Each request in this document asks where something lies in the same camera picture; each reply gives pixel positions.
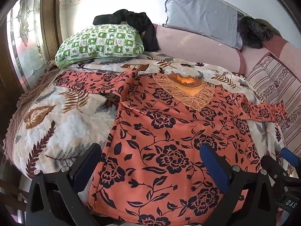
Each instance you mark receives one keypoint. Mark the dark furry garment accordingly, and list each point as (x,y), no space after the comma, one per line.
(254,31)

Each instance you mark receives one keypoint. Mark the stained glass window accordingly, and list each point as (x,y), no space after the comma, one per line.
(25,40)

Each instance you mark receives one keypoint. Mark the wooden window frame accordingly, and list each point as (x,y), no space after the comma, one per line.
(50,21)

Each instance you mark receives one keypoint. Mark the grey pillow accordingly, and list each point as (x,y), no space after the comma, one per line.
(202,14)

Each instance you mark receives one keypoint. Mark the mauve pink cushion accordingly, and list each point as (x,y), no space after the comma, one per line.
(289,49)

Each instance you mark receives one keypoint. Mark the striped beige cloth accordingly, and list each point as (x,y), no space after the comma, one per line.
(277,80)

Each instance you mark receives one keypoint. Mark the leaf print blanket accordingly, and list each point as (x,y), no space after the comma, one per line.
(58,122)

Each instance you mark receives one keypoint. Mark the green checked pillow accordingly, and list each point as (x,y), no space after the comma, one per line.
(101,41)

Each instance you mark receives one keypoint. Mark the black garment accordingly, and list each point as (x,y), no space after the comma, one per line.
(137,18)

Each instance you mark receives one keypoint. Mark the orange floral shirt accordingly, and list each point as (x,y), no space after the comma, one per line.
(164,131)

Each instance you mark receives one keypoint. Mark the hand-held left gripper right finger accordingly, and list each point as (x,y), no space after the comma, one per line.
(212,163)

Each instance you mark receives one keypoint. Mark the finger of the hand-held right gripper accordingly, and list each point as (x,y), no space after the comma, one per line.
(274,167)
(291,157)

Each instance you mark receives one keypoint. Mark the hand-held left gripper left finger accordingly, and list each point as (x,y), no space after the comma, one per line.
(86,163)

